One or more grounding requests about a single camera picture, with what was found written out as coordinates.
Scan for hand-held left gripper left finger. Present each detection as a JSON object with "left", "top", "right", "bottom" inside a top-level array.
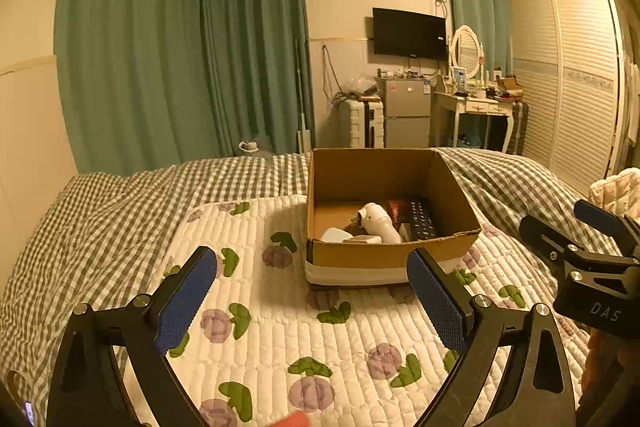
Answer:
[{"left": 46, "top": 246, "right": 219, "bottom": 427}]

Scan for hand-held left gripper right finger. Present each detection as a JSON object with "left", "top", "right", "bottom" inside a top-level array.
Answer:
[{"left": 406, "top": 248, "right": 578, "bottom": 427}]

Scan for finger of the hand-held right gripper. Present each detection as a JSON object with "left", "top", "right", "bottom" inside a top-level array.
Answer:
[
  {"left": 519, "top": 214, "right": 587, "bottom": 267},
  {"left": 573, "top": 199, "right": 640, "bottom": 254}
]

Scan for black remote control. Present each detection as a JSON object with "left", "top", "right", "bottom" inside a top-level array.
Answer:
[{"left": 399, "top": 199, "right": 439, "bottom": 241}]

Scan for cardboard box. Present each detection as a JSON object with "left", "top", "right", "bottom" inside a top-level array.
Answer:
[{"left": 304, "top": 148, "right": 482, "bottom": 291}]

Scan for white hair dryer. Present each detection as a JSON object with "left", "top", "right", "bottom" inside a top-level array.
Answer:
[{"left": 357, "top": 202, "right": 404, "bottom": 246}]

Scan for light blue earbuds case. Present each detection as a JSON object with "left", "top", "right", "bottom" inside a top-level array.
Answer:
[{"left": 320, "top": 227, "right": 354, "bottom": 244}]

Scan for person's right hand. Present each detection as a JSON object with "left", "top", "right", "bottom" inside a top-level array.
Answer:
[{"left": 582, "top": 329, "right": 640, "bottom": 408}]

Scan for person's left hand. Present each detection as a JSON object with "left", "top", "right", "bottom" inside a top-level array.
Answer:
[{"left": 272, "top": 411, "right": 312, "bottom": 427}]

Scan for cream quilted jacket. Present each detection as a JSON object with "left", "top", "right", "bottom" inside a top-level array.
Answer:
[{"left": 589, "top": 169, "right": 640, "bottom": 219}]

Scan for dark suitcase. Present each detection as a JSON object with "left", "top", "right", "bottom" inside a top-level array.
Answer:
[{"left": 510, "top": 101, "right": 530, "bottom": 156}]

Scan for grey checkered duvet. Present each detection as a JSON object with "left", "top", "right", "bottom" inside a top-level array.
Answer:
[{"left": 0, "top": 147, "right": 640, "bottom": 427}]

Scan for white hanging cloth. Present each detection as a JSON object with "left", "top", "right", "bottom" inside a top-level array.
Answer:
[{"left": 622, "top": 52, "right": 640, "bottom": 148}]

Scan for floral quilted mat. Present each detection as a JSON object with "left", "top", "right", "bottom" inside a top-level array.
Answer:
[{"left": 115, "top": 194, "right": 596, "bottom": 427}]

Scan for white slatted wardrobe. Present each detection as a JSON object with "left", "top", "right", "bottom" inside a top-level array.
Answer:
[{"left": 506, "top": 0, "right": 634, "bottom": 196}]

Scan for white dressing table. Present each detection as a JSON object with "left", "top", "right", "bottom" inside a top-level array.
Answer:
[{"left": 430, "top": 74, "right": 524, "bottom": 154}]

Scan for small grey fridge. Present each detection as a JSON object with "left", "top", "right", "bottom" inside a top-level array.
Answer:
[{"left": 375, "top": 76, "right": 434, "bottom": 149}]

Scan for white suitcase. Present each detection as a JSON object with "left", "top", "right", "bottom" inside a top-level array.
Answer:
[{"left": 339, "top": 99, "right": 387, "bottom": 150}]

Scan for oval white mirror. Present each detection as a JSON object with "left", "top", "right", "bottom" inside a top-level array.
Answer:
[{"left": 449, "top": 25, "right": 486, "bottom": 76}]

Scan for white leaning pole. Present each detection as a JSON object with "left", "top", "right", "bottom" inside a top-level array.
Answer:
[{"left": 295, "top": 39, "right": 311, "bottom": 153}]

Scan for green curtain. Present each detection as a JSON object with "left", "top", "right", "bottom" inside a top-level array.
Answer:
[
  {"left": 54, "top": 0, "right": 207, "bottom": 176},
  {"left": 197, "top": 0, "right": 316, "bottom": 156},
  {"left": 442, "top": 0, "right": 514, "bottom": 78}
]

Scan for black wall television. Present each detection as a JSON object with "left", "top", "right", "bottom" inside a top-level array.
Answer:
[{"left": 372, "top": 7, "right": 449, "bottom": 62}]

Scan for hanging black cables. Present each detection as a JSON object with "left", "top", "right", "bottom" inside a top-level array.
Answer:
[{"left": 322, "top": 44, "right": 347, "bottom": 100}]

